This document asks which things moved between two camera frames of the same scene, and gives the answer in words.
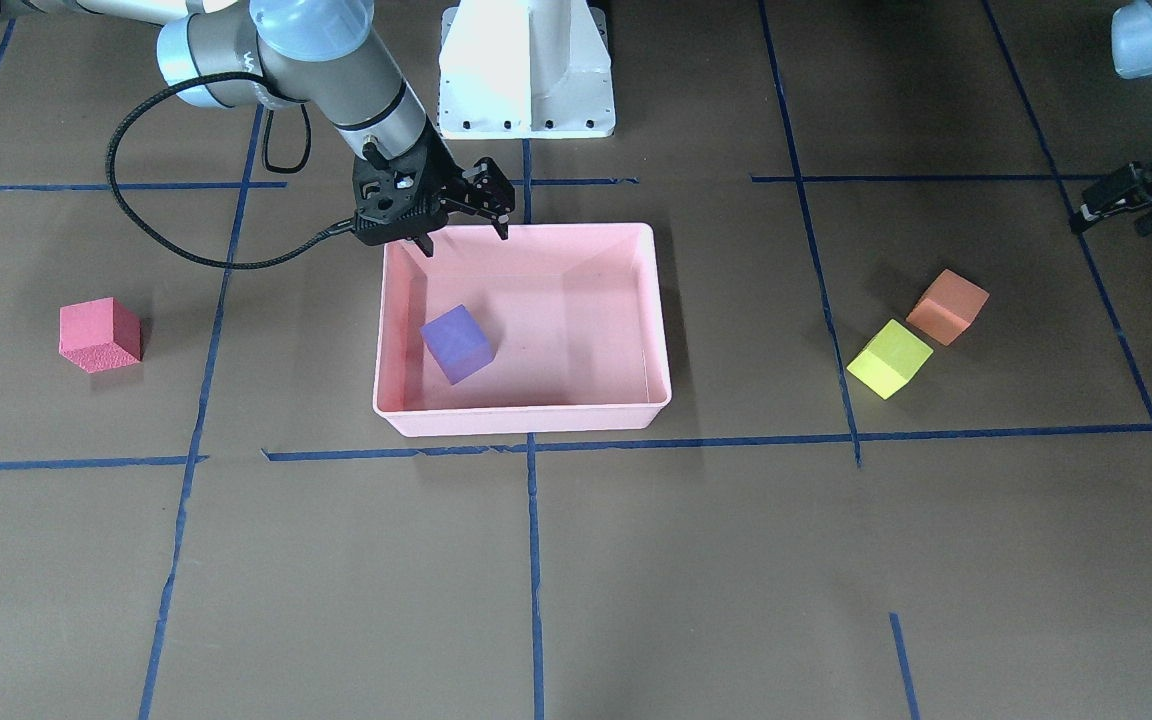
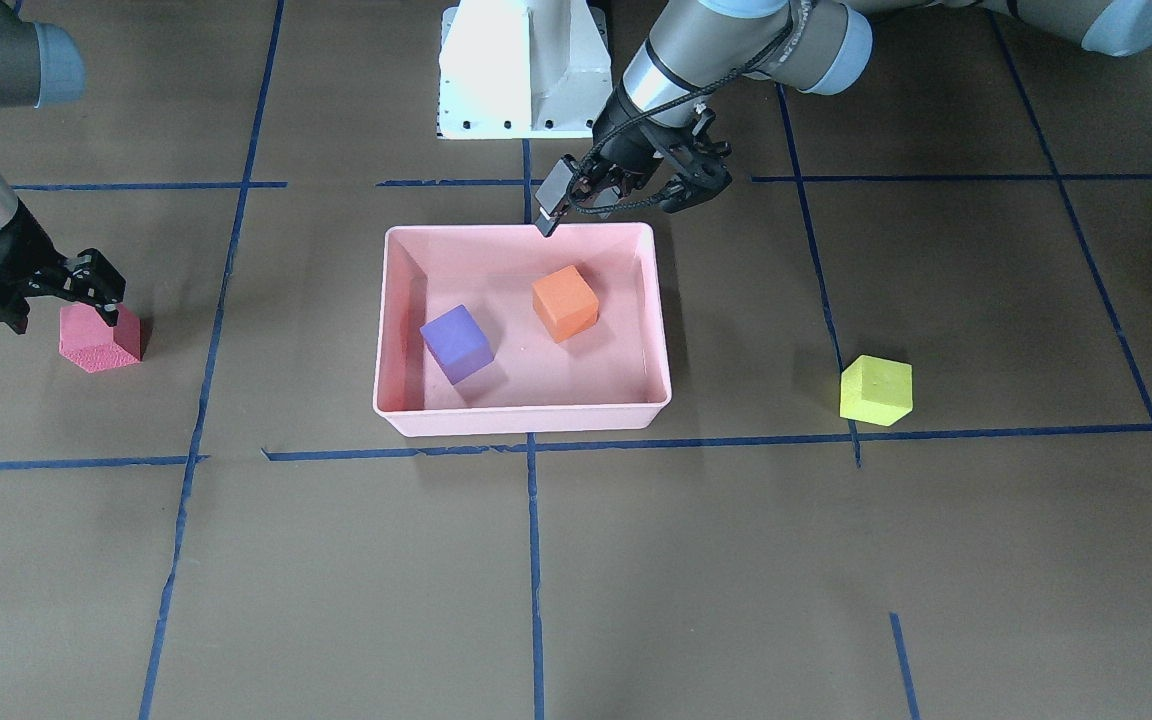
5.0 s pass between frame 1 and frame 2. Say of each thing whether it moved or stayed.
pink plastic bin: stayed
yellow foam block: moved
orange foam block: moved
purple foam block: stayed
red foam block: stayed
